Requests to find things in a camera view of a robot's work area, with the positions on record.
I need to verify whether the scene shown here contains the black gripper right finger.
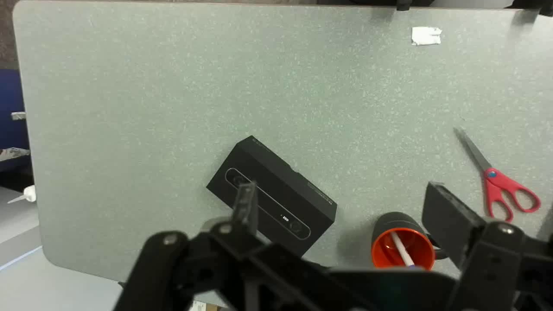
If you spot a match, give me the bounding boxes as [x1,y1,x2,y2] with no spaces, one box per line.
[421,181,527,311]

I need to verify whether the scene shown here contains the red handled scissors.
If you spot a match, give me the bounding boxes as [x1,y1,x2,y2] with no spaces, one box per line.
[452,126,542,223]

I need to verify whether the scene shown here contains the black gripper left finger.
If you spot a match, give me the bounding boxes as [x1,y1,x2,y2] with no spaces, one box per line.
[114,181,273,311]

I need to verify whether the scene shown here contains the black mug red inside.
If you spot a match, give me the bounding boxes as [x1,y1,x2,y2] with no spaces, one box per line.
[369,211,442,273]

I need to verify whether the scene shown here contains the long black cardboard box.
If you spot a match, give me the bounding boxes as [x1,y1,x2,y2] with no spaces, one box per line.
[205,135,338,257]

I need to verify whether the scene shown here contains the small white tape piece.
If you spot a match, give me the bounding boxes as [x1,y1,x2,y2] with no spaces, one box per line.
[411,24,444,46]

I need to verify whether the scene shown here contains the white pen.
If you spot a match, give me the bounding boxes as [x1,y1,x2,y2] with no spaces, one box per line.
[390,231,418,268]

